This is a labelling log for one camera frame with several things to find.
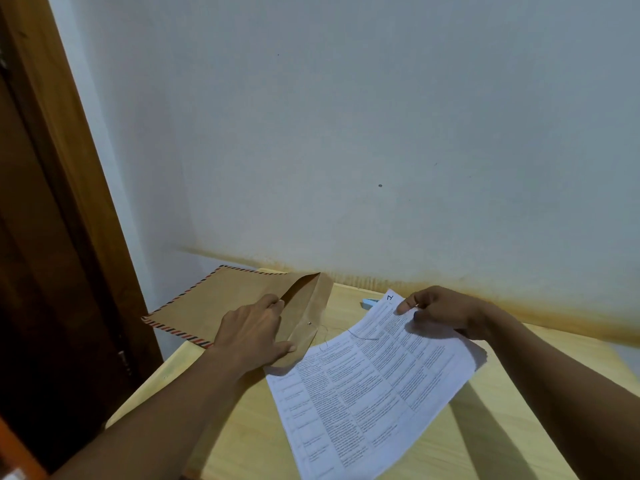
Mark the person's right hand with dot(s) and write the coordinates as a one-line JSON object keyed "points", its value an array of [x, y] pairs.
{"points": [[450, 309]]}

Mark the person's left hand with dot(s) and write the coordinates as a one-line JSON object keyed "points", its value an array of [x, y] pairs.
{"points": [[250, 334]]}

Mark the brown envelope with striped edge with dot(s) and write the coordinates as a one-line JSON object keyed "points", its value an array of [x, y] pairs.
{"points": [[225, 294]]}

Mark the light blue stapler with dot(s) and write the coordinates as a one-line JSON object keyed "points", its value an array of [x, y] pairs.
{"points": [[369, 303]]}

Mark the printed paper sheet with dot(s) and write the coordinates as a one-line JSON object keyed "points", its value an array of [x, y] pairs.
{"points": [[370, 394]]}

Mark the person's right forearm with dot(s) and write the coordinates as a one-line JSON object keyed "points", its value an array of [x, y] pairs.
{"points": [[575, 394]]}

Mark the person's left forearm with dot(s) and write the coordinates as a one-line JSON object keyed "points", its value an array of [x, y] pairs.
{"points": [[150, 429]]}

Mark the metal door hinge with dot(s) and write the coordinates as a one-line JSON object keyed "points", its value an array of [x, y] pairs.
{"points": [[124, 363]]}

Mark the dark wooden door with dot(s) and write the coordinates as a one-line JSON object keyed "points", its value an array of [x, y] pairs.
{"points": [[45, 319]]}

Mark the orange panel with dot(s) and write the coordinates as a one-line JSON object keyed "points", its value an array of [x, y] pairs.
{"points": [[17, 454]]}

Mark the brown wooden door frame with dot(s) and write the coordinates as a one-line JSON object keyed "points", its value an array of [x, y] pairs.
{"points": [[75, 169]]}

